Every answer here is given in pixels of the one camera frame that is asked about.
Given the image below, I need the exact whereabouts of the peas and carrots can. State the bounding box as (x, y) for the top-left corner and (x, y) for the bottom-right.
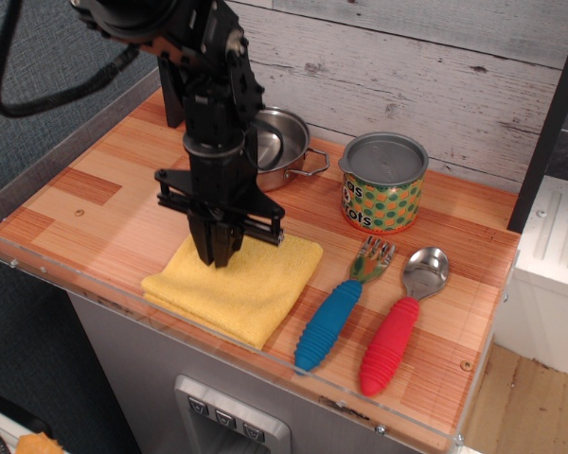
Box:
(339, 131), (429, 235)

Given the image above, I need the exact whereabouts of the red handled spoon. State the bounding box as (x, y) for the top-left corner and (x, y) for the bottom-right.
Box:
(359, 246), (449, 396)

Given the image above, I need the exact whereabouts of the grey toy kitchen cabinet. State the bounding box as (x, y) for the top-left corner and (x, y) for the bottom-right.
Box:
(70, 294), (458, 453)

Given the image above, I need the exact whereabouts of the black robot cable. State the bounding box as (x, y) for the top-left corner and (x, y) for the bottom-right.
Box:
(0, 0), (141, 119)

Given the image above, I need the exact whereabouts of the stainless steel pot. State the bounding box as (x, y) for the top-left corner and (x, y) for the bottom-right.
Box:
(255, 107), (330, 192)

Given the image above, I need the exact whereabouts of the silver dispenser button panel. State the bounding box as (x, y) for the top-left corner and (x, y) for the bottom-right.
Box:
(174, 375), (293, 453)

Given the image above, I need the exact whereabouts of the orange object at corner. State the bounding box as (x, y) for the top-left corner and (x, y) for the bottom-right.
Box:
(15, 432), (64, 454)

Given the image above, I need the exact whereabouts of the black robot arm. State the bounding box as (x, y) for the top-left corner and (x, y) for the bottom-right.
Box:
(72, 1), (285, 268)

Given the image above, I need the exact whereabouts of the black vertical post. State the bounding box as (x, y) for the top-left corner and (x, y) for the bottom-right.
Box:
(507, 55), (568, 234)

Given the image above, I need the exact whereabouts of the blue handled fork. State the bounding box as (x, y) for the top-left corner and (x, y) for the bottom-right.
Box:
(294, 236), (397, 372)

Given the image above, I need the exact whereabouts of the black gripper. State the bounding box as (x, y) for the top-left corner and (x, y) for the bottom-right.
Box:
(154, 136), (285, 268)

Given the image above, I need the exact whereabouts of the clear acrylic guard rail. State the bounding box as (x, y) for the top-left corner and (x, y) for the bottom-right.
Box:
(0, 65), (522, 454)

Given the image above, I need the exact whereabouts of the yellow towel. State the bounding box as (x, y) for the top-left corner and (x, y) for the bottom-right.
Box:
(141, 236), (323, 350)

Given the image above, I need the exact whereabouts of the black corner bracket post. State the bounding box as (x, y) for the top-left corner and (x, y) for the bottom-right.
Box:
(157, 58), (187, 128)

